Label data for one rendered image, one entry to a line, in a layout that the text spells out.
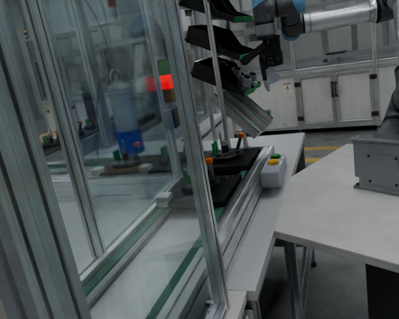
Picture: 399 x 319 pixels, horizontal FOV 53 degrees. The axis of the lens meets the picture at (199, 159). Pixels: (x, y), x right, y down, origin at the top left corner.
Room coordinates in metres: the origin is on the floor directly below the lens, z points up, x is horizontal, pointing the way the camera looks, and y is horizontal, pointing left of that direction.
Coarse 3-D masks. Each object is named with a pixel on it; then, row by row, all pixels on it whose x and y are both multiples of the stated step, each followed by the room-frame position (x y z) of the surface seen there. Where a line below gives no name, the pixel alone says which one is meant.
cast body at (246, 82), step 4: (240, 76) 1.88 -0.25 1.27; (244, 76) 1.85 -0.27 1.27; (248, 76) 1.85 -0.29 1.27; (240, 80) 1.87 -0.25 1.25; (244, 80) 1.84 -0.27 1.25; (248, 80) 1.85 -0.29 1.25; (240, 84) 1.86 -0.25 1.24; (244, 84) 1.85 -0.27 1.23; (248, 84) 1.85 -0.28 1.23; (240, 88) 1.86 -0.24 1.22; (244, 88) 1.84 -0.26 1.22; (248, 88) 1.85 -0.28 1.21
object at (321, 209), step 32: (320, 160) 1.69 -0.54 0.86; (352, 160) 1.62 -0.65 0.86; (288, 192) 1.39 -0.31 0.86; (320, 192) 1.34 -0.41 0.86; (352, 192) 1.29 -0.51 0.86; (288, 224) 1.14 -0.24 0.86; (320, 224) 1.10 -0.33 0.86; (352, 224) 1.07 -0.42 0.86; (384, 224) 1.04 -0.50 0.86; (352, 256) 0.93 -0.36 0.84; (384, 256) 0.88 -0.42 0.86
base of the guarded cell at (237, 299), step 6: (234, 294) 0.83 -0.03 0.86; (240, 294) 0.83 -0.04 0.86; (234, 300) 0.81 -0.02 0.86; (240, 300) 0.81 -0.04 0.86; (234, 306) 0.79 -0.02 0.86; (240, 306) 0.78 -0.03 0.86; (234, 312) 0.77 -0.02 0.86; (240, 312) 0.77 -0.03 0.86; (228, 318) 0.75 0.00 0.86; (234, 318) 0.75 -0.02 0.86; (240, 318) 0.77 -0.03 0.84; (246, 318) 0.81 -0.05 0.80
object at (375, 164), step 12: (360, 144) 1.30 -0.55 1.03; (372, 144) 1.27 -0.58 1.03; (384, 144) 1.24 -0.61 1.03; (396, 144) 1.20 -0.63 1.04; (360, 156) 1.31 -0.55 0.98; (372, 156) 1.27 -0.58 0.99; (384, 156) 1.24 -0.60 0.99; (396, 156) 1.21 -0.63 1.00; (360, 168) 1.31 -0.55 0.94; (372, 168) 1.27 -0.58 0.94; (384, 168) 1.24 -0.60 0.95; (396, 168) 1.21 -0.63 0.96; (360, 180) 1.32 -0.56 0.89; (372, 180) 1.27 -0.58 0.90; (384, 180) 1.24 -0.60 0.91; (396, 180) 1.21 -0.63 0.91; (384, 192) 1.24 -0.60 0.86; (396, 192) 1.21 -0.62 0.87
